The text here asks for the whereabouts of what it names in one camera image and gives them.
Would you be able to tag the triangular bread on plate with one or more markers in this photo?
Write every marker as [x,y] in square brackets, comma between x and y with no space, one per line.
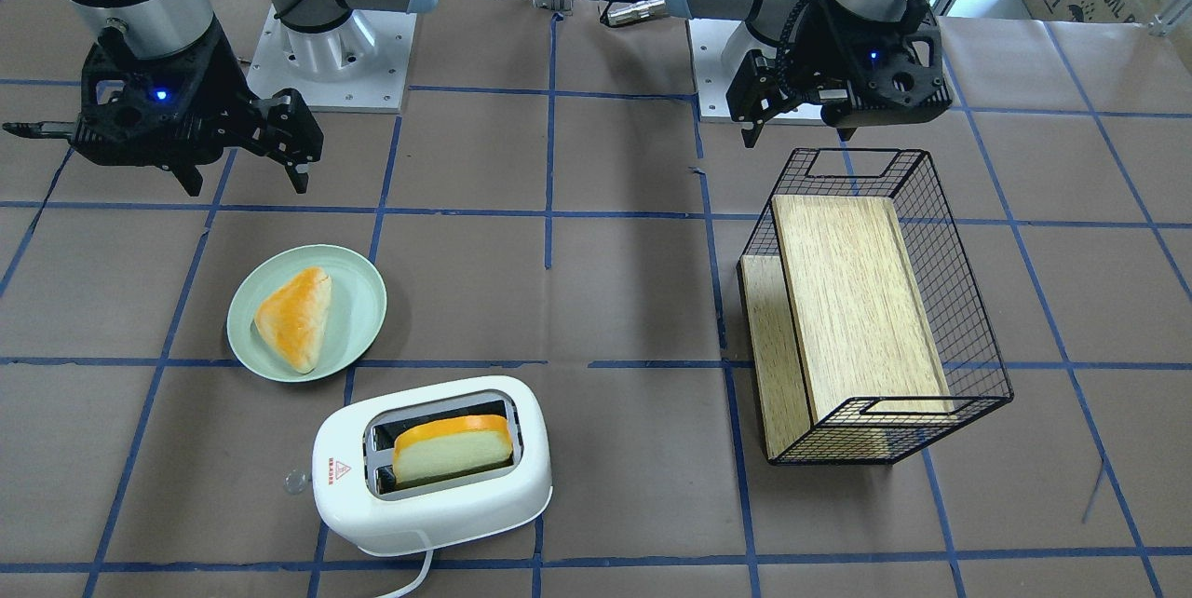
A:
[294,318]

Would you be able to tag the light green plate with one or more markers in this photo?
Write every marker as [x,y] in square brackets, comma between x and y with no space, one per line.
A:
[358,308]

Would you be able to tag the wooden board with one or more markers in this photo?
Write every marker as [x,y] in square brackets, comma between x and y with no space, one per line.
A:
[846,366]

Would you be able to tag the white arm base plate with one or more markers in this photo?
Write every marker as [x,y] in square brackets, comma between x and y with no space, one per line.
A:
[360,67]
[717,50]

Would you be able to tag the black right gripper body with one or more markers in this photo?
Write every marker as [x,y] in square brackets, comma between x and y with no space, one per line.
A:
[226,76]

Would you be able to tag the toast slice in toaster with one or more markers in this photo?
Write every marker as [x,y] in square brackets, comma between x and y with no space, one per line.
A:
[441,448]

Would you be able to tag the white toaster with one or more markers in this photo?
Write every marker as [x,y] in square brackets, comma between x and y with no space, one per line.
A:
[357,496]

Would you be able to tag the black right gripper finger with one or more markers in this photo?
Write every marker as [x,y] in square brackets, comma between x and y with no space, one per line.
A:
[187,175]
[292,136]

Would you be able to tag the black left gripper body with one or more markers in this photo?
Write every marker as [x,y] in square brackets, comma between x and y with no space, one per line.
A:
[819,48]

